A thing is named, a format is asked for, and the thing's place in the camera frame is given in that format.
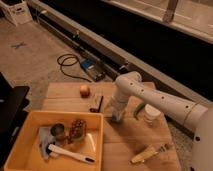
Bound light blue cloth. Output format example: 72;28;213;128
38;127;56;160

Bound metal can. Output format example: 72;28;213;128
50;123;65;140

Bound yellow plastic bin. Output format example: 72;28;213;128
4;111;103;171

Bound black chair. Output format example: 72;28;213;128
0;72;29;168

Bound blue power device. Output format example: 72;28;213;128
80;59;105;82

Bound white paper cup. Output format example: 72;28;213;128
144;104;161;124

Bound green chili pepper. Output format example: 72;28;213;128
133;103;146;120

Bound brown pinecone toy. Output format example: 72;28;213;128
68;119;86;144

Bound white cardboard box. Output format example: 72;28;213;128
0;0;32;26

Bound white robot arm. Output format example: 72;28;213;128
110;72;213;171

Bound black cable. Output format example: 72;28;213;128
56;53;93;83

